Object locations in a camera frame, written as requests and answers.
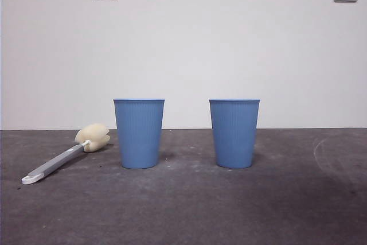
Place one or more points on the blue ribbed plastic cup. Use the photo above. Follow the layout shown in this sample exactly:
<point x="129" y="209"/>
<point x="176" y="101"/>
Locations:
<point x="235" y="136"/>
<point x="139" y="136"/>

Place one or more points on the cup brush with sponge head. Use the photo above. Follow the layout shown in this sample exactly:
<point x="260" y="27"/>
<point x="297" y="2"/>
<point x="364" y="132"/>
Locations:
<point x="57" y="160"/>

